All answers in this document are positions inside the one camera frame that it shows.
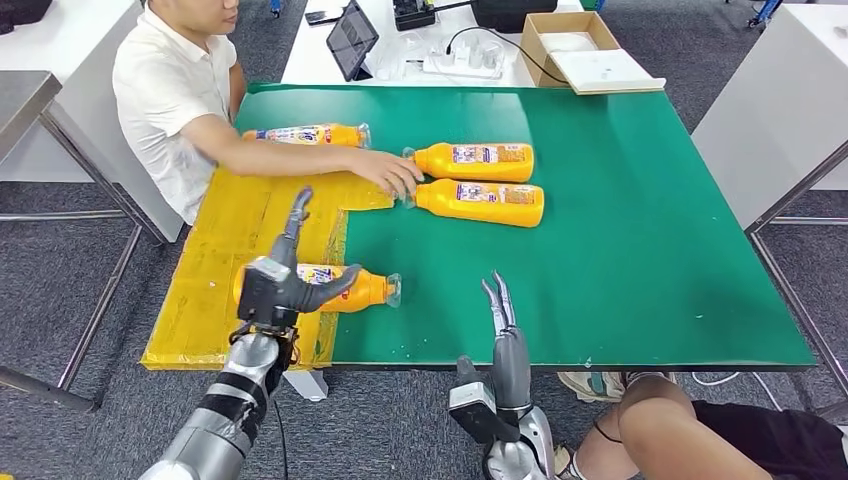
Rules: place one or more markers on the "seated person's right hand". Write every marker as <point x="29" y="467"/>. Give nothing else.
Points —
<point x="387" y="171"/>

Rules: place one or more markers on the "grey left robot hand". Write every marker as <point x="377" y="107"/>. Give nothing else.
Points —
<point x="291" y="265"/>

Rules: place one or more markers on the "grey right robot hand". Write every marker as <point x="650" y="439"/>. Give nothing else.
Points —
<point x="511" y="371"/>

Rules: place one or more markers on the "orange detergent bottle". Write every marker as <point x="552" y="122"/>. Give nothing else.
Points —
<point x="477" y="170"/>
<point x="368" y="291"/>
<point x="477" y="212"/>
<point x="331" y="136"/>

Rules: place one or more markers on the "seated person's right forearm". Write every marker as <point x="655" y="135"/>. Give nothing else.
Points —
<point x="285" y="158"/>

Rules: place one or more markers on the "white sneaker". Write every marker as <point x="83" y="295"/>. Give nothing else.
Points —
<point x="596" y="385"/>
<point x="568" y="467"/>

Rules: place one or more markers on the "yellow plastic sheet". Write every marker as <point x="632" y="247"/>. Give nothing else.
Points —
<point x="205" y="265"/>

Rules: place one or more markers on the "clear plastic packaging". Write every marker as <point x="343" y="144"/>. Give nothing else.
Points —
<point x="401" y="56"/>

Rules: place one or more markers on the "white table leg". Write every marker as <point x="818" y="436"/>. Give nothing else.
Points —
<point x="308" y="385"/>

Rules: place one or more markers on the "white power strip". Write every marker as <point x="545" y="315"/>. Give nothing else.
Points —
<point x="464" y="61"/>

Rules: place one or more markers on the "white desk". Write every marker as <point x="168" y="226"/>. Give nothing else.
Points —
<point x="305" y="60"/>

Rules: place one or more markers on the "black tablet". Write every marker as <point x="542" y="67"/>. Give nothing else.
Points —
<point x="351" y="36"/>

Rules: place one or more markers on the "black charger device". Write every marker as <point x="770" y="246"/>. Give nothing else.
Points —
<point x="414" y="13"/>

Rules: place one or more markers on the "black phone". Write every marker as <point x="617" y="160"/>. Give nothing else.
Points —
<point x="321" y="16"/>

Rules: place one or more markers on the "cardboard box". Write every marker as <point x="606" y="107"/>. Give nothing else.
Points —
<point x="535" y="60"/>

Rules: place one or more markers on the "operator person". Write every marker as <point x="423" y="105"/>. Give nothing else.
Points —
<point x="696" y="430"/>

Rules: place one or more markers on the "large black bag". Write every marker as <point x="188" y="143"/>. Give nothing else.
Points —
<point x="513" y="13"/>

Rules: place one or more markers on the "seated person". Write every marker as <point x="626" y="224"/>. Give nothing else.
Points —
<point x="159" y="93"/>

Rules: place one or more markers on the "white pad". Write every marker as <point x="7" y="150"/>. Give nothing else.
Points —
<point x="570" y="41"/>

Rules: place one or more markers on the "white flat board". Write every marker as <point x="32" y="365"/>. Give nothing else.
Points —
<point x="606" y="69"/>

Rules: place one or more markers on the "steel top table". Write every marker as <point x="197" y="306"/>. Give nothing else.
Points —
<point x="26" y="99"/>

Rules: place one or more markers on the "white panel table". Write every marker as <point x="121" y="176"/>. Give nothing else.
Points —
<point x="46" y="46"/>

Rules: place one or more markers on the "small black bag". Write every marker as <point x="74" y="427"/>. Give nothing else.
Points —
<point x="20" y="10"/>

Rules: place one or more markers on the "blue metal rack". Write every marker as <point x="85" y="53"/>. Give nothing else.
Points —
<point x="765" y="10"/>

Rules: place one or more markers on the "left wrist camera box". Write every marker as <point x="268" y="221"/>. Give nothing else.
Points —
<point x="262" y="298"/>

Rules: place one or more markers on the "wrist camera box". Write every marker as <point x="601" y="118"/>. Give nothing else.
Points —
<point x="262" y="298"/>
<point x="480" y="414"/>

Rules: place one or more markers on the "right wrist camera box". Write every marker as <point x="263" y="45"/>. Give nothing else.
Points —
<point x="480" y="414"/>

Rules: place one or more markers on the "white table with metal frame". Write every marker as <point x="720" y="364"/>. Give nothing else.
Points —
<point x="775" y="99"/>

